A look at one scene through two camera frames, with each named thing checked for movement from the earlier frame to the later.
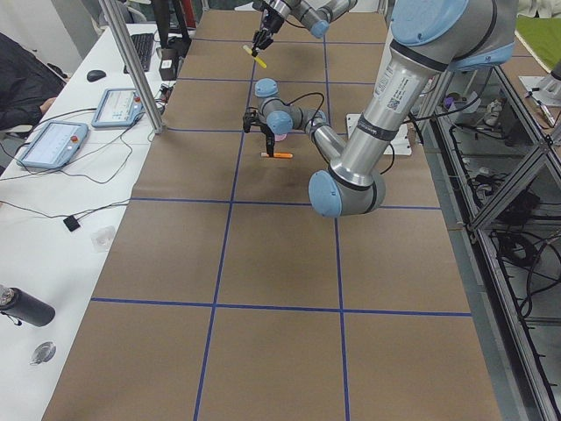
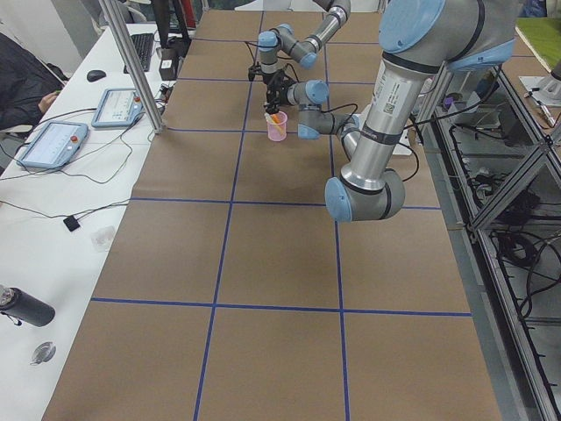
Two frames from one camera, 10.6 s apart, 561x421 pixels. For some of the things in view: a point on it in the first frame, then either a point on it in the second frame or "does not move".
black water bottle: x=24 y=307 does not move
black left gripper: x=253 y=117 -> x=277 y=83
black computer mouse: x=94 y=75 does not move
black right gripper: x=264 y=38 -> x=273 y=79
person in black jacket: x=28 y=85 does not move
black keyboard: x=143 y=43 does not move
